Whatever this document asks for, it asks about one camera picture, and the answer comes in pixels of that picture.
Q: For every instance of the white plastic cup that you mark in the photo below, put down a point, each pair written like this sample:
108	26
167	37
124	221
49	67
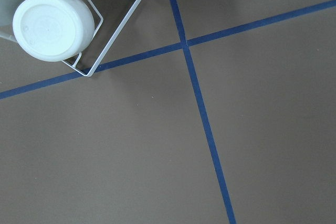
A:
53	30

